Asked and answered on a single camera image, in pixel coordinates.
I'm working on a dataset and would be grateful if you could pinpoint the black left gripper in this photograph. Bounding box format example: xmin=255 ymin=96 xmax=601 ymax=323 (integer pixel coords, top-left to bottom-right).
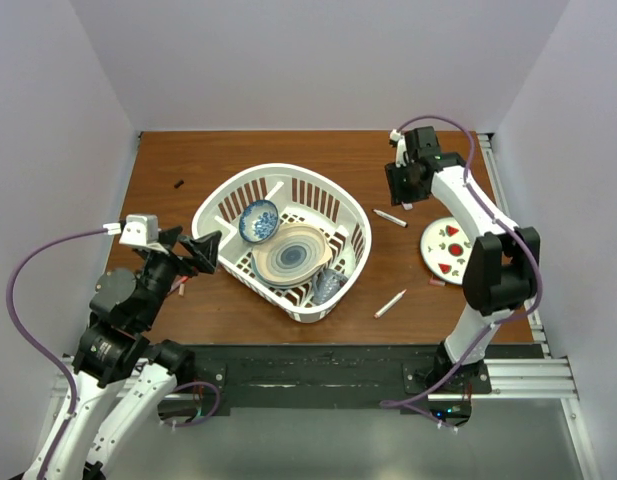
xmin=138 ymin=225 xmax=221 ymax=327

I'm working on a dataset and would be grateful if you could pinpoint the white black marker pen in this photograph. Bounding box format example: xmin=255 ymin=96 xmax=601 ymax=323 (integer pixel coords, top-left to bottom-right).
xmin=373 ymin=209 xmax=408 ymax=228

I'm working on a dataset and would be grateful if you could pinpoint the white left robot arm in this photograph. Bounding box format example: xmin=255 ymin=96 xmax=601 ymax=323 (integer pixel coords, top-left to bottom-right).
xmin=6 ymin=215 xmax=221 ymax=479

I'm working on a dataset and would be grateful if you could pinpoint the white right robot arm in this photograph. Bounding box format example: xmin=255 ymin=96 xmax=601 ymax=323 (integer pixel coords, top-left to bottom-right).
xmin=384 ymin=153 xmax=543 ymax=393

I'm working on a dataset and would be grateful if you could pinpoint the white red tipped pen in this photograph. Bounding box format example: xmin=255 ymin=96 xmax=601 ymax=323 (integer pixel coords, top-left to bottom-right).
xmin=374 ymin=289 xmax=407 ymax=319

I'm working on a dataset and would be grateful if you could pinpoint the watermelon pattern plate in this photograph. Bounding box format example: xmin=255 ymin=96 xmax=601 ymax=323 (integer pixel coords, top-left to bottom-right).
xmin=419 ymin=217 xmax=472 ymax=286

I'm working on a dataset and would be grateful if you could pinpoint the blue patterned small bowl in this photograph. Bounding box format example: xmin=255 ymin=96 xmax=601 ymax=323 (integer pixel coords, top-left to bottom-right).
xmin=238 ymin=199 xmax=280 ymax=244

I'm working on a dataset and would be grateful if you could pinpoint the beige blue ringed plate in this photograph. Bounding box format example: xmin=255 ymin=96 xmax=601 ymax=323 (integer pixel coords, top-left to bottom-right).
xmin=251 ymin=223 xmax=333 ymax=287

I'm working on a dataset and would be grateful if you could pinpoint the white plastic dish basket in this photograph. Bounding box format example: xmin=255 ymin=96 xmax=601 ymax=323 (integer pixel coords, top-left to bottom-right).
xmin=191 ymin=163 xmax=372 ymax=323

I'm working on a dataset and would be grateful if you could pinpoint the blue glass cup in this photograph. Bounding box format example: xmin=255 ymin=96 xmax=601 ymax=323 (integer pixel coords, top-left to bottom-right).
xmin=312 ymin=269 xmax=348 ymax=305

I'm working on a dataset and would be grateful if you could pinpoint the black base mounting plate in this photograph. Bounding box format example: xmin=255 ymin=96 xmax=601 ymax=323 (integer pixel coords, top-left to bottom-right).
xmin=137 ymin=344 xmax=494 ymax=419

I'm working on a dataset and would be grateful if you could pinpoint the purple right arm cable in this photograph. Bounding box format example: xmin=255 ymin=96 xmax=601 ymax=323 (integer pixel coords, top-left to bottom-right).
xmin=380 ymin=115 xmax=545 ymax=426

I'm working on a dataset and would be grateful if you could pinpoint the aluminium frame rail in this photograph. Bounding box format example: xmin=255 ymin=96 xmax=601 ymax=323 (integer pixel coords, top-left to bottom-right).
xmin=427 ymin=132 xmax=602 ymax=480

